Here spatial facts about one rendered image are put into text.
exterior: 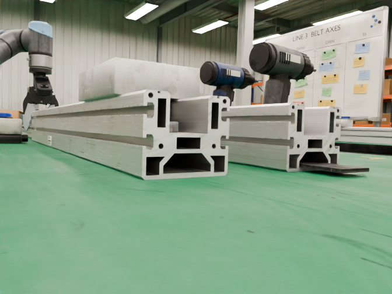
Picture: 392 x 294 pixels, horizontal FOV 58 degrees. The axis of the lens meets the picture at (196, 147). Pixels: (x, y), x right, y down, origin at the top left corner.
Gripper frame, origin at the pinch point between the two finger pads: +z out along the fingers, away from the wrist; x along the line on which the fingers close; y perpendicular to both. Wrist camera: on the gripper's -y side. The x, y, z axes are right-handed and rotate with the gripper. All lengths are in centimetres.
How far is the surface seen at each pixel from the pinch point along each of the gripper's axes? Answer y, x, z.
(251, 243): -117, 8, 3
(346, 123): -2, -161, -7
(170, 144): -98, 2, 0
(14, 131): -34.1, 10.6, 0.4
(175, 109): -91, -2, -4
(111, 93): -90, 6, -5
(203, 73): -54, -30, -16
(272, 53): -80, -28, -16
